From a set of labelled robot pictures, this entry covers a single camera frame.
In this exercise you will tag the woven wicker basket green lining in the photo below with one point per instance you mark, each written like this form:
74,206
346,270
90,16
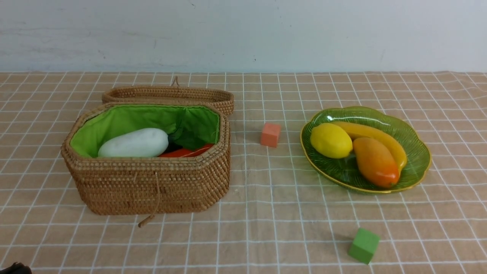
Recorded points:
153,185

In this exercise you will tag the yellow banana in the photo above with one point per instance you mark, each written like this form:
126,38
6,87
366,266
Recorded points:
356,131

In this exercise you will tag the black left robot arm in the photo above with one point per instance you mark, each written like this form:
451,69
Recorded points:
17,268

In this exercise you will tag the purple eggplant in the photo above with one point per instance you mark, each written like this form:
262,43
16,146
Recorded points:
172,147

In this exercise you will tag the beige checkered tablecloth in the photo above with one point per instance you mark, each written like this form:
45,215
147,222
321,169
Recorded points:
280,216

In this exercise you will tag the white radish with leaves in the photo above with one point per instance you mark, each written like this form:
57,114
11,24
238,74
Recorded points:
145,143

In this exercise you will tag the orange foam cube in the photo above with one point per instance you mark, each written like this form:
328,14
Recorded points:
270,135

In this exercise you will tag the yellow lemon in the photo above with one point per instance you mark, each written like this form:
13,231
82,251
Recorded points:
331,141

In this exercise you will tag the green glass leaf plate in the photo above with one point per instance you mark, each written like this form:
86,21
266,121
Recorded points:
409,150

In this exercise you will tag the orange carrot with leaves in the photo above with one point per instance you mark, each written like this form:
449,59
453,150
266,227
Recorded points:
186,152

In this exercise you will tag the woven wicker basket lid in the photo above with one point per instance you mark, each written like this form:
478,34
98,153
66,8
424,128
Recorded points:
175,93

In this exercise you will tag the orange mango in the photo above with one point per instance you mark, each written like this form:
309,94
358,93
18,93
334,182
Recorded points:
375,162

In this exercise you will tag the green foam cube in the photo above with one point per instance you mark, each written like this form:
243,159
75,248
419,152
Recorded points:
364,246

